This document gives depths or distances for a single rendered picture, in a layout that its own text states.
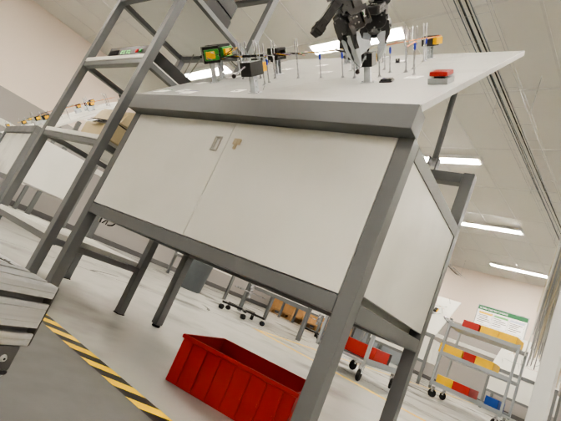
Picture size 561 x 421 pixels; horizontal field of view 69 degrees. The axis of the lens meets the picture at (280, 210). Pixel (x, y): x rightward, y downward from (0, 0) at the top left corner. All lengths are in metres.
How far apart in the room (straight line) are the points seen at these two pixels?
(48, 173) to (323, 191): 3.34
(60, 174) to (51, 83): 4.65
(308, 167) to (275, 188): 0.11
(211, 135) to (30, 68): 7.35
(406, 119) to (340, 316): 0.46
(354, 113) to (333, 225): 0.29
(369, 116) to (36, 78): 7.87
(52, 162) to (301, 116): 3.22
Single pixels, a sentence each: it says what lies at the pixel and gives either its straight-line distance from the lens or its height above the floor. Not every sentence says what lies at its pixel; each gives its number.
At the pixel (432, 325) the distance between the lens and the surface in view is 8.04.
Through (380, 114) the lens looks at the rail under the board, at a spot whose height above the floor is 0.83.
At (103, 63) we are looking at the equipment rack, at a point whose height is 1.02.
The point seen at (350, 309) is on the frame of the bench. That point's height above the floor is 0.38.
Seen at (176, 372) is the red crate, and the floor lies 0.03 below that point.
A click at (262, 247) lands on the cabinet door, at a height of 0.44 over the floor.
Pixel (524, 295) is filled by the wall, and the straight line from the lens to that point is 12.50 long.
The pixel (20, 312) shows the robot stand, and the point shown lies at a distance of 0.68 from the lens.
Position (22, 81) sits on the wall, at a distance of 8.56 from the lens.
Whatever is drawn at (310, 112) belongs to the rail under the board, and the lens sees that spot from 1.12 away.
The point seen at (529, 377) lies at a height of 0.90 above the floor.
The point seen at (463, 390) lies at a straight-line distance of 5.91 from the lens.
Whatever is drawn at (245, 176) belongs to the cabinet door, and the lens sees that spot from 1.19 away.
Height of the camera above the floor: 0.34
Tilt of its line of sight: 12 degrees up
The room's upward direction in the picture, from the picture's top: 24 degrees clockwise
